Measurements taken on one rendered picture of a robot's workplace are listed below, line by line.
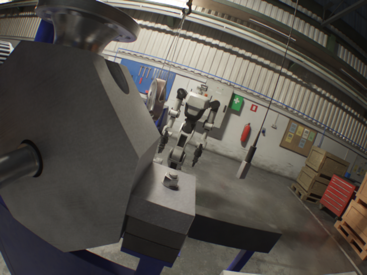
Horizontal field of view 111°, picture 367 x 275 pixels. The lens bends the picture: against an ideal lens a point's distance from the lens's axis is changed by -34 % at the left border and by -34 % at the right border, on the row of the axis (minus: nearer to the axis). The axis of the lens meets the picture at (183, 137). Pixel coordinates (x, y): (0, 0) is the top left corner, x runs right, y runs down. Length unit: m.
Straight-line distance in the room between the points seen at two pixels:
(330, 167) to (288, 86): 2.73
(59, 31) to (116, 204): 0.36
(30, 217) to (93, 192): 0.26
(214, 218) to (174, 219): 0.49
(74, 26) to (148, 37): 5.74
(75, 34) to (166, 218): 0.39
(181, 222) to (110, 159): 0.17
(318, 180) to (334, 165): 0.61
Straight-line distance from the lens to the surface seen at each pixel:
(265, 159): 6.17
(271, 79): 6.01
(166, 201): 0.35
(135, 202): 0.35
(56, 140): 0.38
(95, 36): 0.41
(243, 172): 1.31
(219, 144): 5.71
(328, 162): 5.19
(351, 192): 4.82
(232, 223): 0.85
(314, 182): 5.14
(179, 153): 2.19
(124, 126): 0.30
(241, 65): 5.82
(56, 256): 0.67
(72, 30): 0.41
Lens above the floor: 1.30
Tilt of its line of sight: 12 degrees down
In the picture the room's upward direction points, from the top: 19 degrees clockwise
